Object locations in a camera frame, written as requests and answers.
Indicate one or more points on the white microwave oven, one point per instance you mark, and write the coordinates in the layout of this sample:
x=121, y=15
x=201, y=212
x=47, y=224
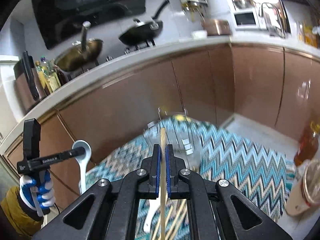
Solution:
x=246, y=19

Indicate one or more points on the black wok with lid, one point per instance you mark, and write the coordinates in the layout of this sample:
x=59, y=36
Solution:
x=144, y=32

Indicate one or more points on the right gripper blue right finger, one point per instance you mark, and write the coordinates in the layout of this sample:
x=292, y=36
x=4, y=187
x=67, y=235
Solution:
x=171, y=171

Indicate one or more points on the yellow jacket left forearm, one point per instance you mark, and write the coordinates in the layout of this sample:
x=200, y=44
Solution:
x=18, y=221

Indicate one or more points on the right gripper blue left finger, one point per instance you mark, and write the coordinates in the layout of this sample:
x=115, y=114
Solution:
x=154, y=174

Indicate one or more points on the black range hood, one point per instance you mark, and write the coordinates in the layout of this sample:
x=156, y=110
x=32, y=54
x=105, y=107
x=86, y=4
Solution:
x=58, y=20

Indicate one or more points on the white bowl on counter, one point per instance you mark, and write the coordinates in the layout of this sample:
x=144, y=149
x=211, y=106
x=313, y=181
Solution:
x=199, y=34

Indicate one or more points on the oil bottles on counter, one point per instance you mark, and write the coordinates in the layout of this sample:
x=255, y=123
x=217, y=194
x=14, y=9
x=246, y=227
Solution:
x=51, y=77

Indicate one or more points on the blue white gloved left hand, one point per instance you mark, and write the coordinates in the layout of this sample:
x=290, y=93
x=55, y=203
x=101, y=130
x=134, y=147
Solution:
x=37, y=197

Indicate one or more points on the clear wire utensil holder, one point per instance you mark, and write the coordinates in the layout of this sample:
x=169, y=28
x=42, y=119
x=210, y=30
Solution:
x=179, y=133

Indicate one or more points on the brown electric kettle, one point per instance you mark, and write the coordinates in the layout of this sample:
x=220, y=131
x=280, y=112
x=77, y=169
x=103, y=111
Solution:
x=27, y=83

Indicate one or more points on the white ceramic spoon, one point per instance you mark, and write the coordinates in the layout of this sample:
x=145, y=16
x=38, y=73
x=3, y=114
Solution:
x=83, y=161

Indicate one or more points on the zigzag knitted table mat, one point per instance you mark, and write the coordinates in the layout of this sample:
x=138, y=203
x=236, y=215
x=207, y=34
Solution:
x=239, y=192

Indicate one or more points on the chrome kitchen faucet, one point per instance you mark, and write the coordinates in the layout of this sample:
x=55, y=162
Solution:
x=272, y=18

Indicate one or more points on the brass wok with handle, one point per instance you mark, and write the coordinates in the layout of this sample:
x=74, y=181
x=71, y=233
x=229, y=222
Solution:
x=81, y=53

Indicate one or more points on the cooking oil bottle on floor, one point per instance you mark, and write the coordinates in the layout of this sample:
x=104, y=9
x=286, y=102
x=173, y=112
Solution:
x=309, y=144

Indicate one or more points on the bamboo chopstick on mat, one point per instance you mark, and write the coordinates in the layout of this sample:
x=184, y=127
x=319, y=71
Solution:
x=176, y=221

